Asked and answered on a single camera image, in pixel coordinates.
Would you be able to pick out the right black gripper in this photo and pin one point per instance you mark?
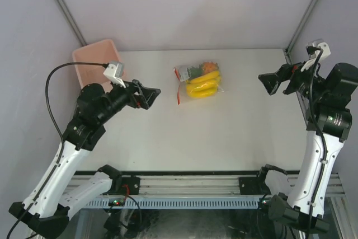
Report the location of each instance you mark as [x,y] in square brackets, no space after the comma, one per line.
[272,81]

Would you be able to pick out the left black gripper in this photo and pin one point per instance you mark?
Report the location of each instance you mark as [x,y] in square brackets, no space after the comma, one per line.
[146,95]

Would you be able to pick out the clear zip top bag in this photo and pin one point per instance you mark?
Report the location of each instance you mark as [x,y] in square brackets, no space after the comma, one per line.
[189,72]

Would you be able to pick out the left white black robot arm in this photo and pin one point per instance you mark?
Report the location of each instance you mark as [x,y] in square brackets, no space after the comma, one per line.
[48,209]

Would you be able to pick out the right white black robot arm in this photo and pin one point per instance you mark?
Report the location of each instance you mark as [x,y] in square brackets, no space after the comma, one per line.
[328,125]

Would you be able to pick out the yellow fake banana bunch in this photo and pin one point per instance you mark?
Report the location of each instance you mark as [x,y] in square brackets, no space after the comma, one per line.
[203,86]

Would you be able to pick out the pink plastic bin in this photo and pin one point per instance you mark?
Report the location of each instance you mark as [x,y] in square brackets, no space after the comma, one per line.
[92,60]

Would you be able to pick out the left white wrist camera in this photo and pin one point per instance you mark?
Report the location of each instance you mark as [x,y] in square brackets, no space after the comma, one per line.
[114,72]

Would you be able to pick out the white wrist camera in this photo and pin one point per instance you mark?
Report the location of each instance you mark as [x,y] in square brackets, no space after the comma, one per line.
[317,49]
[114,72]

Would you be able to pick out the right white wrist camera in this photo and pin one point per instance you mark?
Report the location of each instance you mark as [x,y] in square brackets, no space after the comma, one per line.
[317,49]

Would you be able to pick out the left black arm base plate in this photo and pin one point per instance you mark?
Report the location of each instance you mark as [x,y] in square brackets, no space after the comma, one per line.
[130,185]

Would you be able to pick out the aluminium rail frame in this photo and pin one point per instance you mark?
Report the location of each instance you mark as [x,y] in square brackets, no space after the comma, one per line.
[189,185]

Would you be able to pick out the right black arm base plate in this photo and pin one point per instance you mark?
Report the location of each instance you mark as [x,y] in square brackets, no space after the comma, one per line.
[251,186]

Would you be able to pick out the grey slotted cable duct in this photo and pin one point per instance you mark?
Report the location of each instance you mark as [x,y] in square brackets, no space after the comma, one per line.
[175,203]

